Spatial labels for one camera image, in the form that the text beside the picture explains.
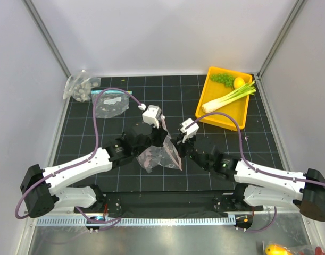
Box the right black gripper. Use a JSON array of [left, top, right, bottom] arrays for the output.
[[171, 131, 210, 171]]

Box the pink zip top bag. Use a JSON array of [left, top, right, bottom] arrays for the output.
[[137, 115, 182, 173]]

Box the green leek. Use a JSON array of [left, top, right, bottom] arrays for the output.
[[202, 81, 256, 113]]

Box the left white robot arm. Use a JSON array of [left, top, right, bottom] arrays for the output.
[[20, 121, 168, 218]]

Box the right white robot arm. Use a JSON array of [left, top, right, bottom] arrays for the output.
[[172, 135, 325, 222]]

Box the clear bag with round pieces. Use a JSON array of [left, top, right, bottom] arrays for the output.
[[63, 70, 101, 102]]

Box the black grid mat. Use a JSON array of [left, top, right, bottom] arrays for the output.
[[53, 75, 282, 192]]

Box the yellow plastic tray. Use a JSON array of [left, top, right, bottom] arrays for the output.
[[195, 66, 256, 131]]

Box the green grape bunch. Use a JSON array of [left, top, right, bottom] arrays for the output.
[[210, 73, 235, 88]]

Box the yellow lemon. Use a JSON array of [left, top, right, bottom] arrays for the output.
[[233, 77, 246, 89]]

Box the yellow toy fruit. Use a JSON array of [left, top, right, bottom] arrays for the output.
[[265, 244, 288, 255]]

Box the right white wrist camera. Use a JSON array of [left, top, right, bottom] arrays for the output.
[[180, 118, 199, 143]]

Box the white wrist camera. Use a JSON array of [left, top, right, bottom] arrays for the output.
[[180, 118, 199, 143], [142, 105, 162, 128]]

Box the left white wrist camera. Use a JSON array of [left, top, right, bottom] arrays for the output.
[[142, 105, 162, 128]]

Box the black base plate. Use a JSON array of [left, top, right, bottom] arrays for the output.
[[81, 190, 253, 218]]

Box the slotted cable duct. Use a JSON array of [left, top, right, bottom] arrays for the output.
[[36, 215, 236, 227]]

